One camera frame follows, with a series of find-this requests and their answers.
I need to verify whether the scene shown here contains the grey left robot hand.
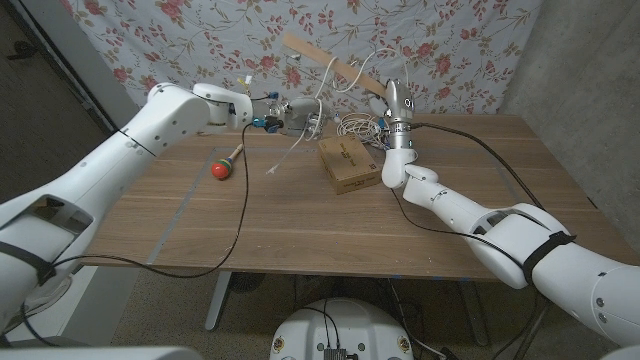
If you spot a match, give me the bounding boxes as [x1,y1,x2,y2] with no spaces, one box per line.
[272,96,334,139]

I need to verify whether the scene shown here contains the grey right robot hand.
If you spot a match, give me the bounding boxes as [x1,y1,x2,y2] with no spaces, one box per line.
[369,78,416,126]

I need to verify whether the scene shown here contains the white Ethernet cable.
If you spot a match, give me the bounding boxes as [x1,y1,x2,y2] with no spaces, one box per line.
[264,47,411,176]

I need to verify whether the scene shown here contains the wooden clip hanger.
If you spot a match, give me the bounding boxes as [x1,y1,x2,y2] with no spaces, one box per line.
[282,32,389,99]

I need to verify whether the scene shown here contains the brown cardboard package box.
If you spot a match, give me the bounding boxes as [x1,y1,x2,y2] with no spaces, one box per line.
[318,133,384,196]

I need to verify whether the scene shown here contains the colourful wooden maraca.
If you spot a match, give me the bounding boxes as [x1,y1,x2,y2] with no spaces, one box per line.
[210,143,245,181]

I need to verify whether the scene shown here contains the floral backdrop cloth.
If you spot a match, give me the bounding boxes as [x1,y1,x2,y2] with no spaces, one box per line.
[59,0,544,141]

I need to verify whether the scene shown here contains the black round floor fan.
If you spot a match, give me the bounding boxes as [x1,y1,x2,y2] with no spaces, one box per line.
[229,272,266,294]

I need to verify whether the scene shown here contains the white table leg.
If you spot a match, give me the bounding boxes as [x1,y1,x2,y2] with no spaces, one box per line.
[204,271,234,333]

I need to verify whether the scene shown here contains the white robot torso base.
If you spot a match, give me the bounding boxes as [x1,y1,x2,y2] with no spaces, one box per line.
[269,298,415,360]

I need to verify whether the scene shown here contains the grey table leg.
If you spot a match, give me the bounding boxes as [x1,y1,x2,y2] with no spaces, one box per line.
[458,279,491,347]

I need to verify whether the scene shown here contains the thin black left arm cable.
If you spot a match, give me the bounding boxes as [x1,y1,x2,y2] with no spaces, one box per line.
[47,122,254,280]

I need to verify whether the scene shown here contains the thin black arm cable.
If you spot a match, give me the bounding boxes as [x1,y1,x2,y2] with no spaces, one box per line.
[389,188,551,360]
[47,122,254,280]

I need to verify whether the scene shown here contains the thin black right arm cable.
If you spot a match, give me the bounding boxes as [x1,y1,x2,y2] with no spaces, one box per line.
[389,188,551,360]

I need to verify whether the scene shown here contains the white floor cable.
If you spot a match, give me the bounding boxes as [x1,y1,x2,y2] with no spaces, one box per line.
[389,282,447,360]

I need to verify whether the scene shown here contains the black door handle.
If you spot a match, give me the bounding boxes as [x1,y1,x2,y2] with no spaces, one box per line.
[5,40,39,61]

